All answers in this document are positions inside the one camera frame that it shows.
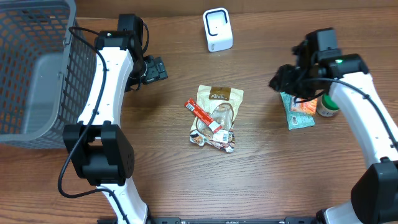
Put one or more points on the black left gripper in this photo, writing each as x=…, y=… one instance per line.
x=156, y=70

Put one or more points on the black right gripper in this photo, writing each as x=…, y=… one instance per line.
x=280, y=79

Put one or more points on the small orange box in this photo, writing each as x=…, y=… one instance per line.
x=308, y=107

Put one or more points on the green lid jar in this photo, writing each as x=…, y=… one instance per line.
x=326, y=107

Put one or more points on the teal white tissue pack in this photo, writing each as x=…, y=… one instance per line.
x=295, y=120

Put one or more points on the red snack bar box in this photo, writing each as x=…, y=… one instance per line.
x=203, y=116

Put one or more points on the white snack wrapper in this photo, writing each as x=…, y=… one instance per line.
x=222, y=105

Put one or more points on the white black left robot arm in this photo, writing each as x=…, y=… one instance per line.
x=97, y=147

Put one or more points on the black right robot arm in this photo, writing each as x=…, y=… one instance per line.
x=347, y=81

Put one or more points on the white barcode scanner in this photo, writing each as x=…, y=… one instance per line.
x=218, y=30

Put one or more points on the grey plastic basket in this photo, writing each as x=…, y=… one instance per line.
x=46, y=72

